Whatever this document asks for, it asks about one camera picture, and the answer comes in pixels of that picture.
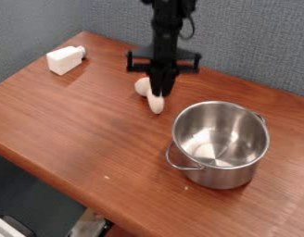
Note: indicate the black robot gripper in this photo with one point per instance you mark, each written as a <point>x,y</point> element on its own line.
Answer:
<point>164,56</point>

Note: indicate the white plush mushroom toy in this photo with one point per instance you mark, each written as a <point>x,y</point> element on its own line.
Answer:
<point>143,90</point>

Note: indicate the stainless steel metal pot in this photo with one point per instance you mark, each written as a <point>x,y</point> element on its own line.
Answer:
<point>224,139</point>

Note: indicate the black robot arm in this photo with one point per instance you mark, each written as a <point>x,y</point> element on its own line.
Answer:
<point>170,12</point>

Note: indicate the white plastic bottle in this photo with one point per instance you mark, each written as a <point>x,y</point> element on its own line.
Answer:
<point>66,58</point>

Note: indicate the white object at corner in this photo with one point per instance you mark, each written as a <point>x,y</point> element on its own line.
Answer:
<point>9,231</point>

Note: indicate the table leg bracket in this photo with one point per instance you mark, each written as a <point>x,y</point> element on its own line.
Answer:
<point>93,225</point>

